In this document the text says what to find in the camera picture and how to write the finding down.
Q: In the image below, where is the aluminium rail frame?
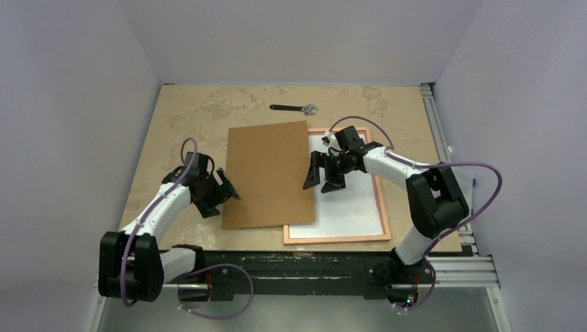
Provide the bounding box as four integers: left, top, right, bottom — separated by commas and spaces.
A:
85, 84, 512, 331

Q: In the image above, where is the pink picture frame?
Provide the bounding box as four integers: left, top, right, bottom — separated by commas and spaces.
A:
282, 127, 392, 246

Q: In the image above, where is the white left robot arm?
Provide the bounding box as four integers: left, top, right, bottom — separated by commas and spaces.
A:
98, 152, 240, 305

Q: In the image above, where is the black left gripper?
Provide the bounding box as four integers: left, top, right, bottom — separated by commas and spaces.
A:
194, 169, 238, 217

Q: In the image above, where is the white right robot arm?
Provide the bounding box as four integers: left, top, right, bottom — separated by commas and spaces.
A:
302, 126, 470, 282

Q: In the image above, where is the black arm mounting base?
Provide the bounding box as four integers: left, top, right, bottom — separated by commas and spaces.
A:
173, 250, 435, 305

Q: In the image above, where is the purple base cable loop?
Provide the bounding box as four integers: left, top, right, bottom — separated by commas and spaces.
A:
177, 263, 255, 321

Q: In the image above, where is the glossy printed photo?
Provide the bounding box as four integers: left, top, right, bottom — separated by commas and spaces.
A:
287, 133, 386, 240

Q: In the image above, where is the clear plastic parts box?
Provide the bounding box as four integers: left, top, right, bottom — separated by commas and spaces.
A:
452, 166, 474, 206

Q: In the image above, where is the black adjustable wrench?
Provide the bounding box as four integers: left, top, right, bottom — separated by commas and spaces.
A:
269, 104, 318, 116

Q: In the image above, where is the brown cardboard backing board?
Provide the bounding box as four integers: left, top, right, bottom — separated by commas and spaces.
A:
222, 120, 316, 230

